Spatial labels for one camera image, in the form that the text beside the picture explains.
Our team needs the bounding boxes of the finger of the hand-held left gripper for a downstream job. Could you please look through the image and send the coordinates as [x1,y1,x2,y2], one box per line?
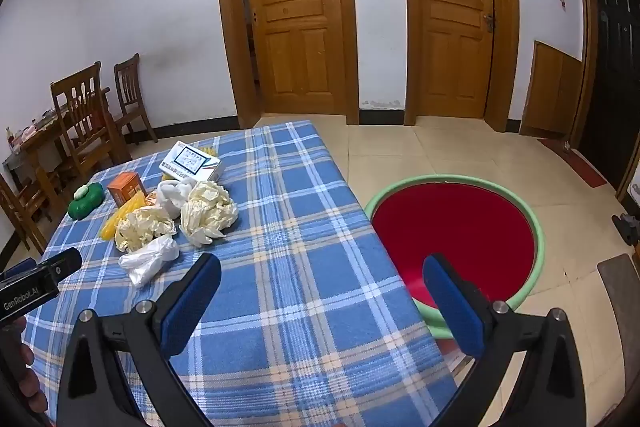
[0,257,37,281]
[32,248,83,283]

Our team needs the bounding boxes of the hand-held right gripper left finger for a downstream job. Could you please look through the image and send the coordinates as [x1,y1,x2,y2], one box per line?
[55,252,223,427]

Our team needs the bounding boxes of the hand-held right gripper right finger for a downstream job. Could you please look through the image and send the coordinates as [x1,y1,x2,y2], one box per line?
[422,253,588,427]

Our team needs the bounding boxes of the silver white plastic packet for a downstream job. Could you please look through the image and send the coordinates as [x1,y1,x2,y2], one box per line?
[119,234,180,288]

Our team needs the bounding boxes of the orange snack packet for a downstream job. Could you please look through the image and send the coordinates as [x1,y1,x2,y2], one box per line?
[100,192,148,239]

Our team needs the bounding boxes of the red basin with green rim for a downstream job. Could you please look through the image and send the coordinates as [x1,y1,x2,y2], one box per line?
[364,174,546,340]

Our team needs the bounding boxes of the cream paper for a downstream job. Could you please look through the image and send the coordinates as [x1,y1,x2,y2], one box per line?
[180,181,240,248]
[115,206,178,253]

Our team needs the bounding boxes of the white tissue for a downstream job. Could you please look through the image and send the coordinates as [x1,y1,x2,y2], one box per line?
[156,179,196,220]

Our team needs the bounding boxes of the white cardboard box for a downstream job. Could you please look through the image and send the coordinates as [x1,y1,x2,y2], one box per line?
[159,142,223,182]

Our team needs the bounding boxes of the person's left hand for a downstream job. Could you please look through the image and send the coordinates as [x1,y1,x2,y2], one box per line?
[17,314,51,415]

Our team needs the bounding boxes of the wooden chair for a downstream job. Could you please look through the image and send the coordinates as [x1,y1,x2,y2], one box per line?
[114,53,159,145]
[0,174,51,255]
[50,62,132,180]

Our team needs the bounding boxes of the green clover-shaped toy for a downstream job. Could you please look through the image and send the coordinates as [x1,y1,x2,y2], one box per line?
[68,183,104,220]

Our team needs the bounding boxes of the wooden dining table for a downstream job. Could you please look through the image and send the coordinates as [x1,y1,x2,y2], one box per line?
[2,117,68,228]

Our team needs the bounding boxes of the blue plaid blanket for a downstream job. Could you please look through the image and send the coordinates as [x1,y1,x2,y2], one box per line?
[22,119,458,427]

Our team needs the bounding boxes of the clutter on dining table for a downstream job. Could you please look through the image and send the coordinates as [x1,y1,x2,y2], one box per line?
[5,107,58,152]

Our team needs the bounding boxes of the red doormat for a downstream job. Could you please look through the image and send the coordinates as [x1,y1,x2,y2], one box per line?
[537,138,608,188]

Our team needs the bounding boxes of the dark shoes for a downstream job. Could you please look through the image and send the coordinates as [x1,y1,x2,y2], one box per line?
[612,213,640,245]

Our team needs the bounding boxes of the dark metal door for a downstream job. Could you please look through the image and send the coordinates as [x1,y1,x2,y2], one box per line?
[580,0,640,188]

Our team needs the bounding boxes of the wooden panel door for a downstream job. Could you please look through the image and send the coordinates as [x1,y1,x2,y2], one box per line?
[243,0,337,114]
[415,0,496,118]

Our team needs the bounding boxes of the wooden door frame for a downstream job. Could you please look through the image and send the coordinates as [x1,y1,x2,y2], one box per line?
[397,0,521,132]
[215,0,360,128]

